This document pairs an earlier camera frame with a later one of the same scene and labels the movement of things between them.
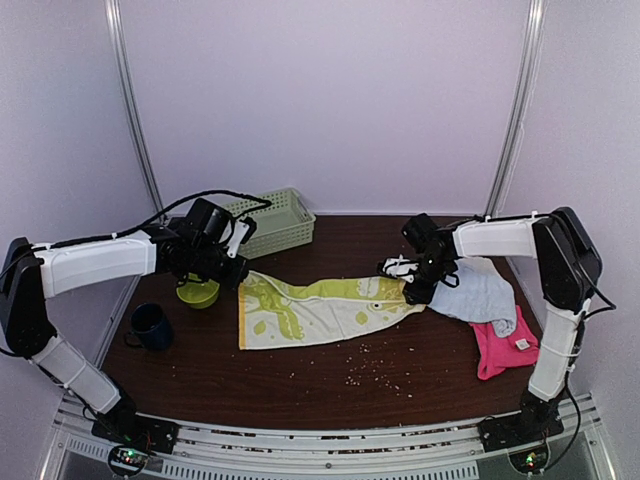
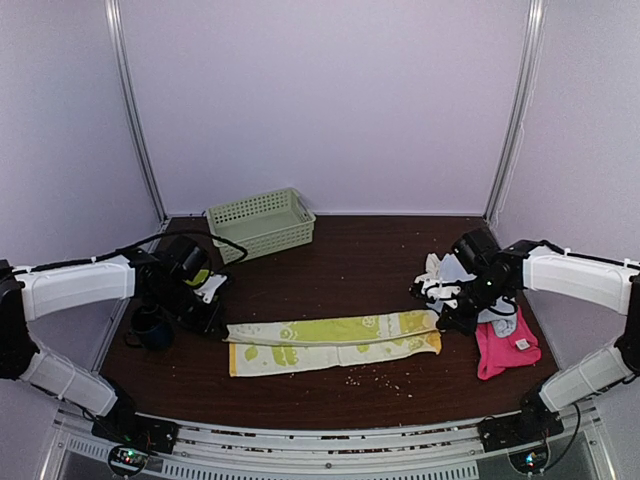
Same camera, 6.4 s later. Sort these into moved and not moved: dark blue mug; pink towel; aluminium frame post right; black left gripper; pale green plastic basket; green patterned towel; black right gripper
Moved: green patterned towel; black left gripper; black right gripper
Not moved: dark blue mug; pale green plastic basket; pink towel; aluminium frame post right
